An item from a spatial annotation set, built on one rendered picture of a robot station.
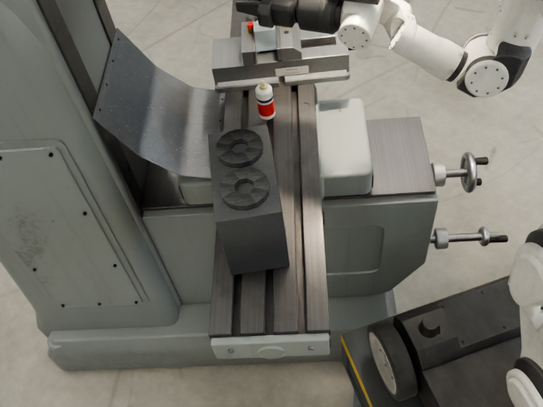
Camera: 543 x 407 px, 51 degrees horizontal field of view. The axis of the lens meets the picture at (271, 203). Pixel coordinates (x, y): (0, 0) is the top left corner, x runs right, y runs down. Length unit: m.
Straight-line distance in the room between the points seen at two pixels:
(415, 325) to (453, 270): 0.83
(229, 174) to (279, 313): 0.28
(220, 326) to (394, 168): 0.70
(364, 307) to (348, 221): 0.44
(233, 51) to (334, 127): 0.33
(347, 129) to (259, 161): 0.50
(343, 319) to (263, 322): 0.83
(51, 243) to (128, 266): 0.22
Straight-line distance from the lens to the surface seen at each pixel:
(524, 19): 1.16
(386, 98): 2.83
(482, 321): 1.51
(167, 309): 1.91
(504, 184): 2.55
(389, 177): 1.55
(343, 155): 1.47
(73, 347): 2.09
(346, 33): 1.14
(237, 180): 1.04
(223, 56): 1.51
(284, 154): 1.33
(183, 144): 1.47
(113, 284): 1.77
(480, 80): 1.17
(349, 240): 1.66
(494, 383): 1.48
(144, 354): 2.03
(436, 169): 1.67
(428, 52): 1.18
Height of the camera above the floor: 1.92
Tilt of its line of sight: 52 degrees down
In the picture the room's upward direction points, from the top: 9 degrees counter-clockwise
